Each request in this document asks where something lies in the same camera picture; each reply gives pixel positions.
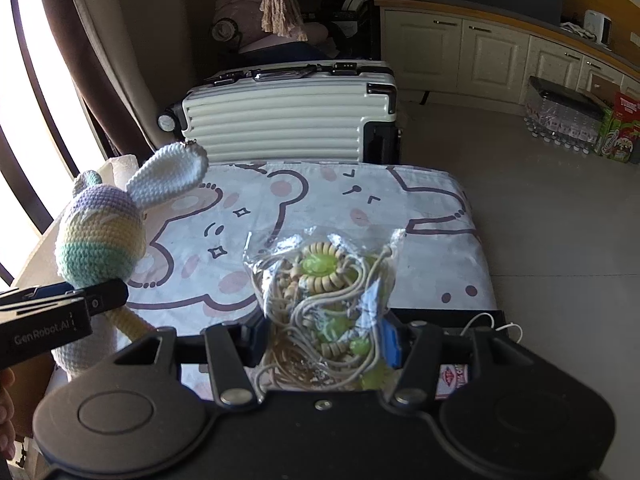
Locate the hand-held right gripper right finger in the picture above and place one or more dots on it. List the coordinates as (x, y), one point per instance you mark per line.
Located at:
(390, 342)

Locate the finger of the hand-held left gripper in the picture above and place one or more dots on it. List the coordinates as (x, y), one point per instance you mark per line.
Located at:
(107, 297)

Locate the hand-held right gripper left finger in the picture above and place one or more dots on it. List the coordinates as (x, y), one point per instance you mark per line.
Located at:
(259, 342)

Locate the pastel crochet bunny toy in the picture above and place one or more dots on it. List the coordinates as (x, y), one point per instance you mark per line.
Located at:
(100, 240)

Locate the red playing card box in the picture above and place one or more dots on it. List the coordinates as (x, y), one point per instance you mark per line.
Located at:
(452, 380)

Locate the person's left hand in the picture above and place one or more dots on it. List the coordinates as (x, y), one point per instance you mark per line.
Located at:
(6, 420)

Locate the white foam sheet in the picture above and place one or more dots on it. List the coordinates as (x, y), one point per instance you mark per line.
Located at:
(40, 255)

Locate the bear printed blanket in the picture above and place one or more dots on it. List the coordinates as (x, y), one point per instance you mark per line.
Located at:
(310, 200)

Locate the dark window bars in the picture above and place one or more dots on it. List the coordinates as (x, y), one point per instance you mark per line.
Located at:
(35, 125)

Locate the cream ribbed suitcase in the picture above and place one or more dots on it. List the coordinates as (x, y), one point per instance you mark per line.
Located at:
(280, 115)

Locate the pack of water bottles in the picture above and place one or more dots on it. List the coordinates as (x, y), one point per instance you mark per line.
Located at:
(560, 115)

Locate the cream cabinet row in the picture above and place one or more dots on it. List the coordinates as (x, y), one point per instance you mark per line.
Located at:
(495, 60)

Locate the red and green carton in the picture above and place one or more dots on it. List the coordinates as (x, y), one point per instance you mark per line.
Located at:
(622, 135)

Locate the pink bedding pile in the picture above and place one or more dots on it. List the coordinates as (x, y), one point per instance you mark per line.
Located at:
(245, 15)

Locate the brown cardboard piece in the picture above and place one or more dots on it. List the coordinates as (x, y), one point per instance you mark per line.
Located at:
(607, 92)

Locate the white countertop appliance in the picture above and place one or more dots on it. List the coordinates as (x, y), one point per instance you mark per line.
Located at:
(597, 27)

